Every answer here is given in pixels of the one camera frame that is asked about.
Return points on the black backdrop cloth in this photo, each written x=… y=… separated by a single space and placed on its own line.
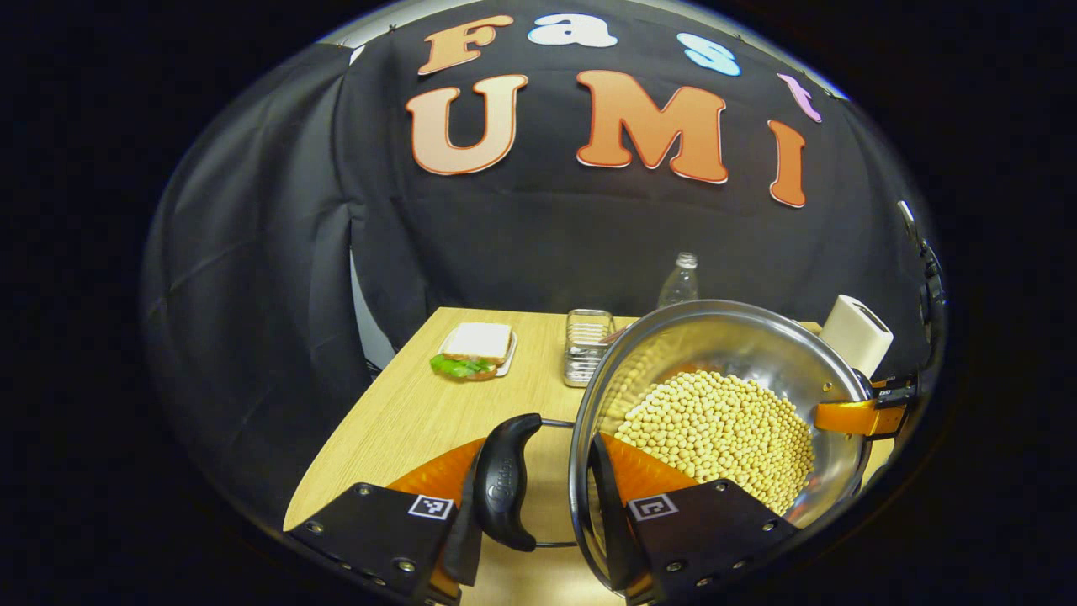
x=547 y=244

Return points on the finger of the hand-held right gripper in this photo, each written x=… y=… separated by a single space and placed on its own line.
x=850 y=417

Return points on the clear plastic water bottle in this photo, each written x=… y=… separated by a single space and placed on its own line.
x=680 y=286

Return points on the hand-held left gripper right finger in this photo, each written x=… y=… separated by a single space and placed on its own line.
x=610 y=522

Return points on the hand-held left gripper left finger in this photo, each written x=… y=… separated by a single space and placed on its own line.
x=463 y=555

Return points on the white toaster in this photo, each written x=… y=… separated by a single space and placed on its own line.
x=858 y=332

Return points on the stainless steel pot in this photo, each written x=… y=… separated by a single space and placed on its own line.
x=740 y=337

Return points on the white sandwich plate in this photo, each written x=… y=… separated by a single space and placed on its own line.
x=510 y=355

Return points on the pile of soybeans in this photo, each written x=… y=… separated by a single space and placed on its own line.
x=724 y=429

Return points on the sandwich with lettuce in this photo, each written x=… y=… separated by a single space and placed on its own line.
x=475 y=345

